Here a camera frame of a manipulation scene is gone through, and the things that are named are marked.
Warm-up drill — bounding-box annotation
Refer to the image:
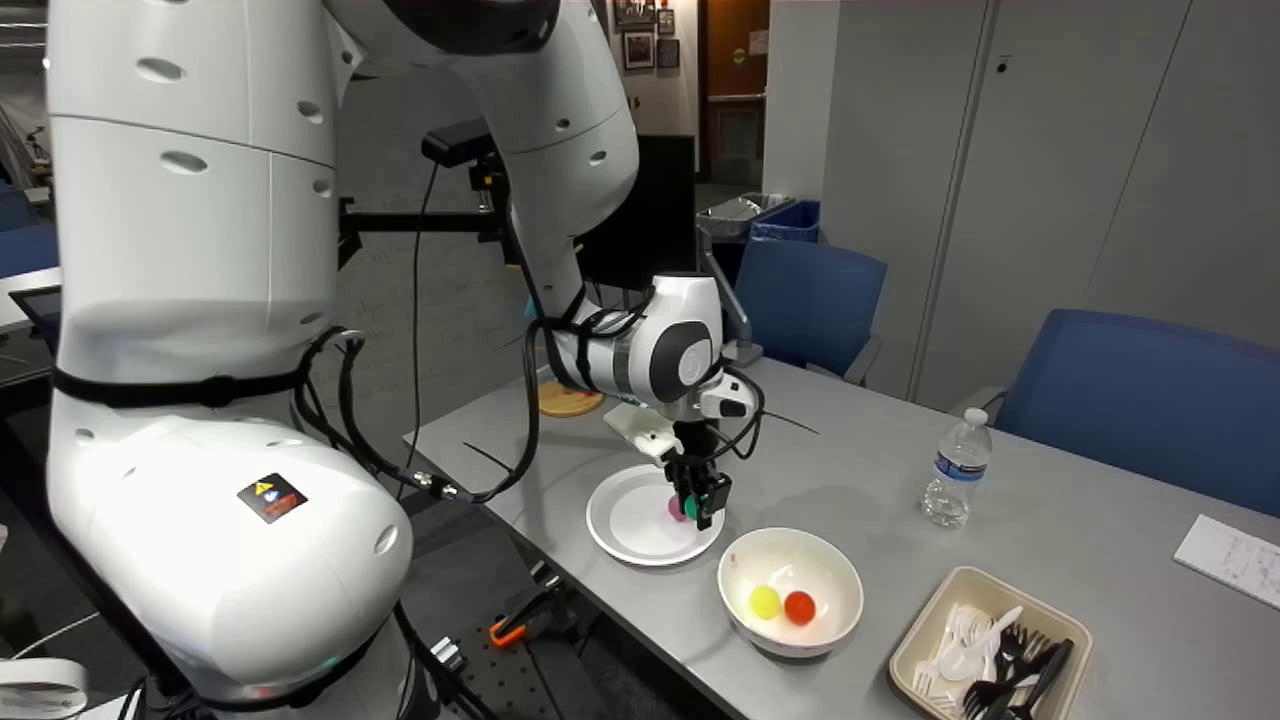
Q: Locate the blue chair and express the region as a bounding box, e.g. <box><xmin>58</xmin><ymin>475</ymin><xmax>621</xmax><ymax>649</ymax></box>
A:
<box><xmin>991</xmin><ymin>310</ymin><xmax>1280</xmax><ymax>519</ymax></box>
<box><xmin>733</xmin><ymin>237</ymin><xmax>893</xmax><ymax>379</ymax></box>

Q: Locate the tall white cabinet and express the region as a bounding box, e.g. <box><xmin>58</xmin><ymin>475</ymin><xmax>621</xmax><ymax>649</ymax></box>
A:
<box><xmin>818</xmin><ymin>0</ymin><xmax>1280</xmax><ymax>405</ymax></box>

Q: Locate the black plastic fork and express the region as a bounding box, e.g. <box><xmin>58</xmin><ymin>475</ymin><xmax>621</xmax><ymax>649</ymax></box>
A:
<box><xmin>960</xmin><ymin>622</ymin><xmax>1042</xmax><ymax>720</ymax></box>
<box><xmin>1003</xmin><ymin>637</ymin><xmax>1077</xmax><ymax>720</ymax></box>

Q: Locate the clear water bottle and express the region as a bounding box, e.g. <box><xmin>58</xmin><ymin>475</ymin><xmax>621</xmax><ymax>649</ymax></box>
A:
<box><xmin>917</xmin><ymin>405</ymin><xmax>995</xmax><ymax>537</ymax></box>

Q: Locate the white plastic cutlery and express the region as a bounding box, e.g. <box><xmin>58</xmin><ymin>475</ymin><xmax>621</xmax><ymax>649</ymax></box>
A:
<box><xmin>917</xmin><ymin>599</ymin><xmax>1027</xmax><ymax>706</ymax></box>

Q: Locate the white paper sheet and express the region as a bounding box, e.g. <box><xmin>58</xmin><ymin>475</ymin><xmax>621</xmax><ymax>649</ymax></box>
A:
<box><xmin>1174</xmin><ymin>514</ymin><xmax>1280</xmax><ymax>616</ymax></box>

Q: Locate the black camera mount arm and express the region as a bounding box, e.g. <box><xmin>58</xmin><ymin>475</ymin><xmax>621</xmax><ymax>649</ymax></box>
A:
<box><xmin>334</xmin><ymin>158</ymin><xmax>529</xmax><ymax>268</ymax></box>

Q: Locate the white round plate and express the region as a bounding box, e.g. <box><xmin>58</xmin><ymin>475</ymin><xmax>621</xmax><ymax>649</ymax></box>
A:
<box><xmin>580</xmin><ymin>462</ymin><xmax>733</xmax><ymax>574</ymax></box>

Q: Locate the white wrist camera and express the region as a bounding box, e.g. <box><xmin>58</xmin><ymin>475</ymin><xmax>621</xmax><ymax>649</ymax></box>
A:
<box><xmin>602</xmin><ymin>401</ymin><xmax>677</xmax><ymax>465</ymax></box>

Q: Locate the wooden door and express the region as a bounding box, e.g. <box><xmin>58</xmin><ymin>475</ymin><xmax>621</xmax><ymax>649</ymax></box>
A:
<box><xmin>700</xmin><ymin>0</ymin><xmax>773</xmax><ymax>105</ymax></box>

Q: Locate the blue bin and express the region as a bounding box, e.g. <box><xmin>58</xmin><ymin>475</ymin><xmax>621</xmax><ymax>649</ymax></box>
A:
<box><xmin>747</xmin><ymin>197</ymin><xmax>827</xmax><ymax>248</ymax></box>

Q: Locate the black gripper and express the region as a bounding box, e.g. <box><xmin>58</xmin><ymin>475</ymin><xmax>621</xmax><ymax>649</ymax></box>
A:
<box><xmin>661</xmin><ymin>417</ymin><xmax>738</xmax><ymax>527</ymax></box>

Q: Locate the cream round bowl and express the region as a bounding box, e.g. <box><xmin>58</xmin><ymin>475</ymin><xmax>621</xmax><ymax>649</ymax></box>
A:
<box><xmin>713</xmin><ymin>524</ymin><xmax>869</xmax><ymax>666</ymax></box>

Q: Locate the cream rectangular tray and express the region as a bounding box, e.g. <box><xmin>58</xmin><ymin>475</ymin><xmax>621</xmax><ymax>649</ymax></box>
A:
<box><xmin>885</xmin><ymin>561</ymin><xmax>1098</xmax><ymax>720</ymax></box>

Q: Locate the orange black clamp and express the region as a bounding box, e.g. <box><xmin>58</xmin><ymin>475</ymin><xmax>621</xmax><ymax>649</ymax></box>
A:
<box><xmin>480</xmin><ymin>574</ymin><xmax>565</xmax><ymax>655</ymax></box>

